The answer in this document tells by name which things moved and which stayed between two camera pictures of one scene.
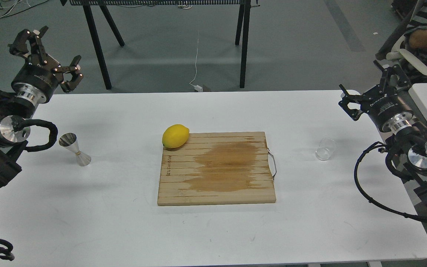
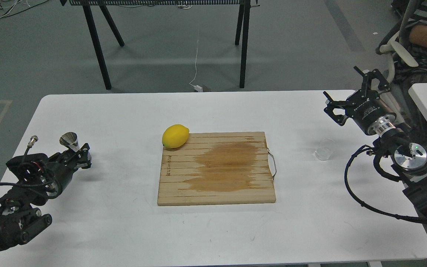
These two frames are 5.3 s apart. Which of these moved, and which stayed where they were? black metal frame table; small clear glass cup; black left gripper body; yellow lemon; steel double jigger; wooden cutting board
Moved: black left gripper body
Stayed: steel double jigger; yellow lemon; small clear glass cup; black metal frame table; wooden cutting board
